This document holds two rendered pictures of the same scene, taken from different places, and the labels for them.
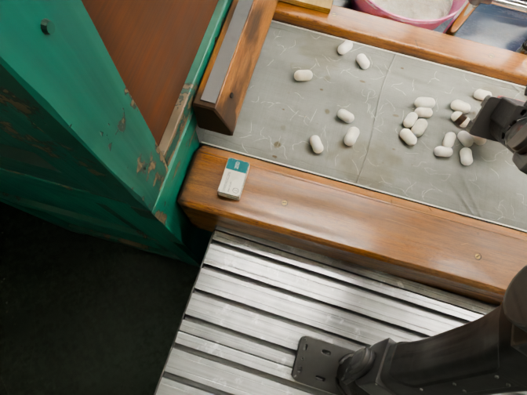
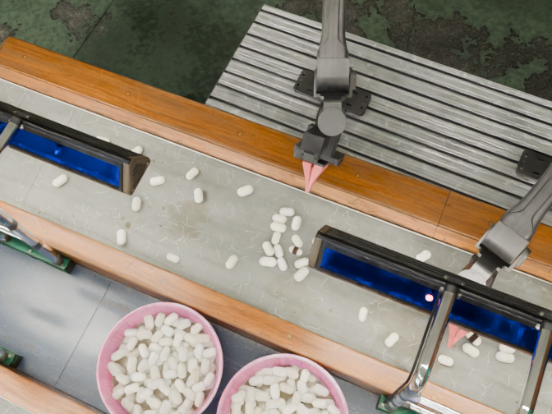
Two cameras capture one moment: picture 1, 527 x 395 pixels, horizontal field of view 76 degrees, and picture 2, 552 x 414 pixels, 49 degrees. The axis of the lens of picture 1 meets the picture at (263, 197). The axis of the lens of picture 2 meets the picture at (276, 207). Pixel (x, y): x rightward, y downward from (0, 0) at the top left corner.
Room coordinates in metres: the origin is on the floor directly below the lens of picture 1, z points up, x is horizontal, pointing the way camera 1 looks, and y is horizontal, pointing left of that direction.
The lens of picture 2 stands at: (0.72, -0.56, 2.05)
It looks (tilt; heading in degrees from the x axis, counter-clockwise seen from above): 67 degrees down; 208
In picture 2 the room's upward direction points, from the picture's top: 10 degrees counter-clockwise
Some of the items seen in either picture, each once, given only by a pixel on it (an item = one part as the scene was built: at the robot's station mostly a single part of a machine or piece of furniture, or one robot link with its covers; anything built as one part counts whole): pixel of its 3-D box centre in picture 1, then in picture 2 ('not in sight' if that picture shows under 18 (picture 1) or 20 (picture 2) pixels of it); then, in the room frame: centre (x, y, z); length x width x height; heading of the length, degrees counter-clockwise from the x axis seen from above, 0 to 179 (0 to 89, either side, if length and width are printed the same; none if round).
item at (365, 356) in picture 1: (379, 382); not in sight; (-0.07, -0.20, 0.77); 0.09 x 0.06 x 0.06; 66
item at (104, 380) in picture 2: not in sight; (164, 368); (0.65, -0.93, 0.72); 0.27 x 0.27 x 0.10
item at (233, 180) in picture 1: (234, 179); not in sight; (0.18, 0.05, 0.77); 0.06 x 0.04 x 0.02; 175
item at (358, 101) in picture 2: not in sight; (332, 85); (-0.15, -0.80, 0.71); 0.20 x 0.07 x 0.08; 83
